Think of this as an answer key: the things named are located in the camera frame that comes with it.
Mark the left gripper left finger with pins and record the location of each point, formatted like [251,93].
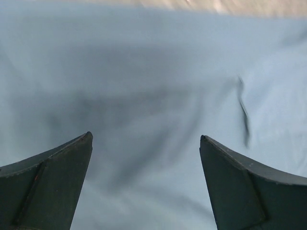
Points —
[42,192]

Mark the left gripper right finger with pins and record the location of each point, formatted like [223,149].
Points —
[248,195]

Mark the blue t shirt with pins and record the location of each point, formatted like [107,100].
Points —
[148,83]

